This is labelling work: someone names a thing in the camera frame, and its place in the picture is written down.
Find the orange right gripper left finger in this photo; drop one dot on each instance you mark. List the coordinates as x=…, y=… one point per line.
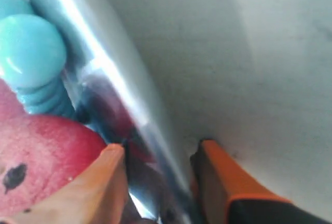
x=98, y=195

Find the red apple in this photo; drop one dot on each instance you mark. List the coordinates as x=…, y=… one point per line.
x=39, y=154

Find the teal bone toy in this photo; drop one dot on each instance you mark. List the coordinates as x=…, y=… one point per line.
x=33, y=56

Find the silver metal tray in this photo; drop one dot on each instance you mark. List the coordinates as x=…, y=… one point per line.
x=106, y=75

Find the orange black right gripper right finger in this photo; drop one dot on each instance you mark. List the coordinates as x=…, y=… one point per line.
x=229, y=194

